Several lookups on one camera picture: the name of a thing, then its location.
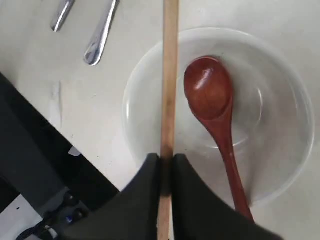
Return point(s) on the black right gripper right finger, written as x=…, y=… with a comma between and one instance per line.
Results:
x=199, y=214

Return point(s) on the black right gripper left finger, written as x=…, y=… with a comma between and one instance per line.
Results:
x=130, y=215

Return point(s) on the grey ceramic bowl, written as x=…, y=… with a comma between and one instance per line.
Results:
x=273, y=124

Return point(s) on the dark red wooden spoon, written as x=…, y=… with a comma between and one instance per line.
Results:
x=209, y=91

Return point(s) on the silver fork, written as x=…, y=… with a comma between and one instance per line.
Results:
x=96, y=46

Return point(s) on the wooden chopstick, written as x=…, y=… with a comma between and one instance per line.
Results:
x=170, y=68

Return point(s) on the silver table knife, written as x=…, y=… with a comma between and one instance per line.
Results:
x=61, y=14

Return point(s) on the black chair beside table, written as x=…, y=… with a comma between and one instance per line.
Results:
x=35, y=162

